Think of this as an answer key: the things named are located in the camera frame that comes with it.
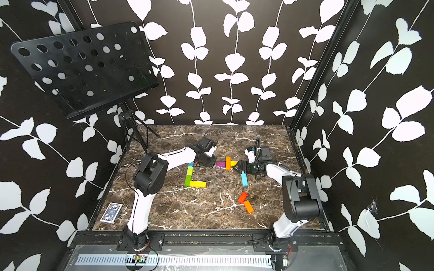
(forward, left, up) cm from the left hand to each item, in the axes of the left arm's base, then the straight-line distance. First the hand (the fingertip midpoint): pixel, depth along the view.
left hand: (215, 160), depth 100 cm
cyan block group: (-11, -16, -2) cm, 20 cm away
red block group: (-23, -14, -2) cm, 27 cm away
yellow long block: (-14, +10, -2) cm, 17 cm away
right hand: (-6, -14, +4) cm, 16 cm away
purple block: (-1, -3, -2) cm, 4 cm away
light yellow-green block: (-5, +15, -1) cm, 16 cm away
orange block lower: (-28, -16, -1) cm, 32 cm away
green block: (-12, +16, -1) cm, 20 cm away
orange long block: (-1, -8, -2) cm, 8 cm away
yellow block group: (-1, -11, -2) cm, 11 cm away
